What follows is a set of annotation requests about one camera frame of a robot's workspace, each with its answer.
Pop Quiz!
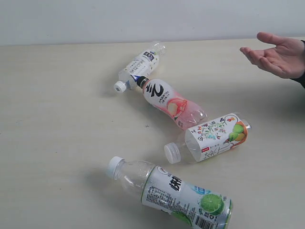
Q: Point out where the person's open hand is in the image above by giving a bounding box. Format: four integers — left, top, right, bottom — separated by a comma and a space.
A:
240, 32, 305, 79

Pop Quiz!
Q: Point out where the pink peach drink bottle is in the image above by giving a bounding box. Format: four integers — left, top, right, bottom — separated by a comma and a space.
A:
137, 76, 207, 130

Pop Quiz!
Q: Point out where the floral tea label bottle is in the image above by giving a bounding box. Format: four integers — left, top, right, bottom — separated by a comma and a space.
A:
164, 113, 251, 164

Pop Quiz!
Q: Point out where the lime label clear bottle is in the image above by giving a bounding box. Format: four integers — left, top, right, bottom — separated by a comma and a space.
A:
107, 156, 233, 229

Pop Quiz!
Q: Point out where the white blue label bottle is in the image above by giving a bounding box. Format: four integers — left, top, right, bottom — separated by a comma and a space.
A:
114, 41, 165, 93

